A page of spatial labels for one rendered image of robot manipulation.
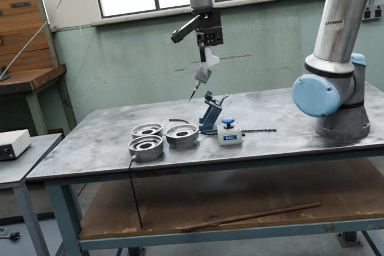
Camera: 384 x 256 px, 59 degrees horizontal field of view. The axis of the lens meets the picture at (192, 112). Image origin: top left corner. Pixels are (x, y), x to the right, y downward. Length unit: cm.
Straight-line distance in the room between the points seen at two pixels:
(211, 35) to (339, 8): 41
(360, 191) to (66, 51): 229
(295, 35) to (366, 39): 51
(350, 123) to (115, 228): 80
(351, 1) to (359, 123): 37
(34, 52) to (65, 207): 183
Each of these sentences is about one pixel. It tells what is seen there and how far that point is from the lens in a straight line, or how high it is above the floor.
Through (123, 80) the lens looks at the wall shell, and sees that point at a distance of 277.
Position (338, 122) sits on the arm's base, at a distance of 104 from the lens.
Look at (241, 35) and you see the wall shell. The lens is 262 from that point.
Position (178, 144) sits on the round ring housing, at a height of 82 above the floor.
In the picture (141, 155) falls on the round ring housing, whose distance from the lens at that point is 101.
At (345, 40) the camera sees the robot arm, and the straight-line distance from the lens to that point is 86.
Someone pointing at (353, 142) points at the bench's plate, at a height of 80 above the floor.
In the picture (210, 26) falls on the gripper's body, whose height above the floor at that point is 114.
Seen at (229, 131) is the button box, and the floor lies 84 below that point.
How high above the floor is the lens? 125
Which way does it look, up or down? 19 degrees down
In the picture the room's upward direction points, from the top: 8 degrees counter-clockwise
